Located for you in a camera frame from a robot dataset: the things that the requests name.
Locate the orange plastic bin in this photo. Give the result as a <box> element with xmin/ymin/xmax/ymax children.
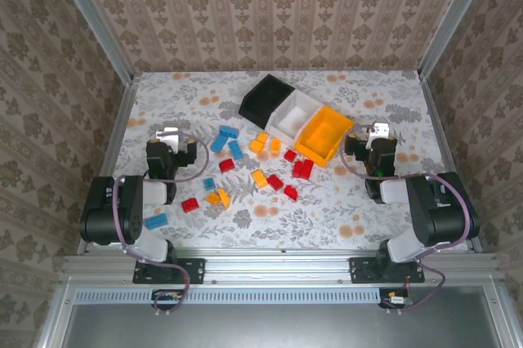
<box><xmin>293</xmin><ymin>105</ymin><xmax>355</xmax><ymax>168</ymax></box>

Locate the long blue lego brick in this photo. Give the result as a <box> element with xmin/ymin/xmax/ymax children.
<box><xmin>210</xmin><ymin>133</ymin><xmax>229</xmax><ymax>154</ymax></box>

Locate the white plastic bin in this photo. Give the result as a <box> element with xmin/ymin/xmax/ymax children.
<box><xmin>267</xmin><ymin>90</ymin><xmax>324</xmax><ymax>147</ymax></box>

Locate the floral patterned table sheet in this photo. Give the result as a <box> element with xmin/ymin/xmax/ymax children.
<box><xmin>92</xmin><ymin>70</ymin><xmax>471</xmax><ymax>251</ymax></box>

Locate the black plastic bin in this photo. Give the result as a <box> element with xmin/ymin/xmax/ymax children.
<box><xmin>239</xmin><ymin>74</ymin><xmax>296</xmax><ymax>128</ymax></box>

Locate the small connector board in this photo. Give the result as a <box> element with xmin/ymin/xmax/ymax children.
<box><xmin>153</xmin><ymin>288</ymin><xmax>185</xmax><ymax>310</ymax></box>
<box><xmin>378</xmin><ymin>287</ymin><xmax>413</xmax><ymax>310</ymax></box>

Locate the grey metal panel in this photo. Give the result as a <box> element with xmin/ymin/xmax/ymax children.
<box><xmin>60</xmin><ymin>302</ymin><xmax>506</xmax><ymax>348</ymax></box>

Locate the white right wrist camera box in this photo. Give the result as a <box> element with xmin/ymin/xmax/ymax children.
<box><xmin>365</xmin><ymin>122</ymin><xmax>390</xmax><ymax>149</ymax></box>

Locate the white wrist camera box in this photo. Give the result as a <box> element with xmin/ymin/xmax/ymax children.
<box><xmin>365</xmin><ymin>122</ymin><xmax>390</xmax><ymax>149</ymax></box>
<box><xmin>156</xmin><ymin>127</ymin><xmax>181</xmax><ymax>153</ymax></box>

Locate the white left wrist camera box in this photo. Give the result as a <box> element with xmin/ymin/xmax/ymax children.
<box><xmin>156</xmin><ymin>127</ymin><xmax>181</xmax><ymax>153</ymax></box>

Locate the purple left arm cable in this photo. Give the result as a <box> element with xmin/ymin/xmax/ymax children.
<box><xmin>112</xmin><ymin>131</ymin><xmax>210</xmax><ymax>316</ymax></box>

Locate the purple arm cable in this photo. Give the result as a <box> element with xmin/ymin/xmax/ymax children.
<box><xmin>340</xmin><ymin>123</ymin><xmax>477</xmax><ymax>315</ymax></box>
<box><xmin>112</xmin><ymin>131</ymin><xmax>210</xmax><ymax>316</ymax></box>

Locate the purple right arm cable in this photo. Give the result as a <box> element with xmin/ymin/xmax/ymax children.
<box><xmin>340</xmin><ymin>123</ymin><xmax>477</xmax><ymax>315</ymax></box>

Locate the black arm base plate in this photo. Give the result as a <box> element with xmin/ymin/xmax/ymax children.
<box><xmin>132</xmin><ymin>257</ymin><xmax>206</xmax><ymax>285</ymax></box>
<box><xmin>349</xmin><ymin>257</ymin><xmax>425</xmax><ymax>283</ymax></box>

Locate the aluminium frame post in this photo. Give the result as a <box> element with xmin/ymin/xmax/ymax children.
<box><xmin>418</xmin><ymin>0</ymin><xmax>498</xmax><ymax>78</ymax></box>
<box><xmin>47</xmin><ymin>0</ymin><xmax>135</xmax><ymax>84</ymax></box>

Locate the aluminium cross rail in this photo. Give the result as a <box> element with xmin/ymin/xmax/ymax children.
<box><xmin>60</xmin><ymin>248</ymin><xmax>500</xmax><ymax>283</ymax></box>

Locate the white slotted cable duct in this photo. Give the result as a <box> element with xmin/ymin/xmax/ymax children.
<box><xmin>75</xmin><ymin>287</ymin><xmax>383</xmax><ymax>305</ymax></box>

